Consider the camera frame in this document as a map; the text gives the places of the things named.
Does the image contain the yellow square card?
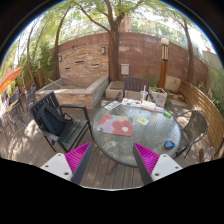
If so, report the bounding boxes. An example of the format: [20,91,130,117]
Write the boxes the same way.
[137,117,149,125]

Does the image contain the large tree trunk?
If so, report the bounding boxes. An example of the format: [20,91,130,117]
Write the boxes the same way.
[74,0,131,81]

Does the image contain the white keyboard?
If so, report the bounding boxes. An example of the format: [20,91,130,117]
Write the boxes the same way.
[104,101,121,111]

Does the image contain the black slatted patio chair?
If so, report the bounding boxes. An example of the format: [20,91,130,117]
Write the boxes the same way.
[29,92,91,152]

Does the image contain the white box on table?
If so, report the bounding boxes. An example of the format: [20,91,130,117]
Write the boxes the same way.
[141,101,156,111]

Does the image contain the wooden lamp post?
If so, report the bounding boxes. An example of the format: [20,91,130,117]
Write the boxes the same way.
[158,38,169,89]

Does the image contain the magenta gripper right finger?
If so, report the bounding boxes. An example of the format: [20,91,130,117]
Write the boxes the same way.
[133,143,182,185]

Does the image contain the green marker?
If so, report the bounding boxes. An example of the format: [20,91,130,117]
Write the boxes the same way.
[163,111,172,118]

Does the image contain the orange umbrella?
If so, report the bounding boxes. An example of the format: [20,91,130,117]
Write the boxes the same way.
[0,67,22,93]

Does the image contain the dark chair behind table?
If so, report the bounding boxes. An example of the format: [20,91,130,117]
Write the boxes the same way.
[115,77,151,100]

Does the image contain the clear plastic drink cup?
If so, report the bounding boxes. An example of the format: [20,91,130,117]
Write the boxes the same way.
[140,85,148,102]

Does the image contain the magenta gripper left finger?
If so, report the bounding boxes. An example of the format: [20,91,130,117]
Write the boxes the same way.
[41,143,92,185]

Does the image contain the concrete block planter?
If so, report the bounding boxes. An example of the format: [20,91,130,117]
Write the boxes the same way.
[105,81,124,99]

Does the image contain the floral pink mouse pad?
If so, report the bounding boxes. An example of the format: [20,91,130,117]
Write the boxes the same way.
[97,114,133,136]

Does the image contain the blue computer mouse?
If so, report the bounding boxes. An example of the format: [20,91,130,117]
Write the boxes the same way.
[164,141,175,150]

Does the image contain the wicker chair at right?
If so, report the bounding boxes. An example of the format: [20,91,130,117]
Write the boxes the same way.
[172,110,208,159]

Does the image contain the round glass patio table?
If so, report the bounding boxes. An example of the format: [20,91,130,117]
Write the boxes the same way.
[92,104,181,167]

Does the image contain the wooden slat fence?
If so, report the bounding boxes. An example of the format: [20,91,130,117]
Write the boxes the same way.
[179,80,224,150]

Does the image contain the stone raised planter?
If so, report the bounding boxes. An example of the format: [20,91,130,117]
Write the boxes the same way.
[36,76,109,109]

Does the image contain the white square planter pot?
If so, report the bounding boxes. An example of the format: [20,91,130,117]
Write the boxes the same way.
[149,87,167,107]

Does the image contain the black backpack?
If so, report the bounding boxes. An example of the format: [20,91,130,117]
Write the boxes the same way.
[37,104,71,136]

